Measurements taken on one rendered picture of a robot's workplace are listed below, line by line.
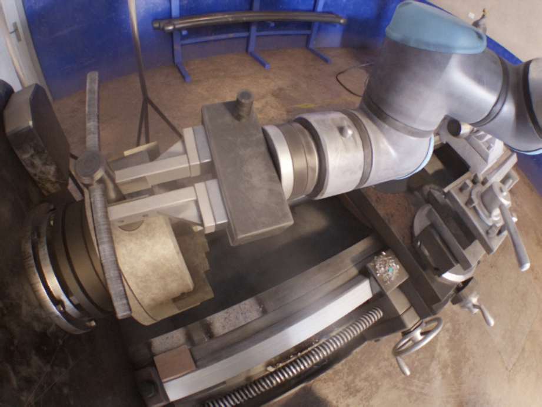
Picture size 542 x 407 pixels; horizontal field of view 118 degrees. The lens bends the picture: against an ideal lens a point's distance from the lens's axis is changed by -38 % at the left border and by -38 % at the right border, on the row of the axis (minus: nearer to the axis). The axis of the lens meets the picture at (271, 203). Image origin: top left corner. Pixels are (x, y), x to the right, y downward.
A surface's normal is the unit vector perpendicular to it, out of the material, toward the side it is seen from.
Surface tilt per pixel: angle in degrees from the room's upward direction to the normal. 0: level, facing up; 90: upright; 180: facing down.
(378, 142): 39
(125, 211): 19
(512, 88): 54
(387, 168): 76
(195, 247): 11
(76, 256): 26
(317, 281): 0
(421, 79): 91
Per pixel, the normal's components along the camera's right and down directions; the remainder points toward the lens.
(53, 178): 0.48, 0.75
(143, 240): 0.37, -0.04
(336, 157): 0.35, 0.28
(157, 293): 0.48, 0.40
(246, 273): 0.15, -0.69
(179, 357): -0.04, -0.78
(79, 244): 0.27, -0.31
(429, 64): -0.46, 0.69
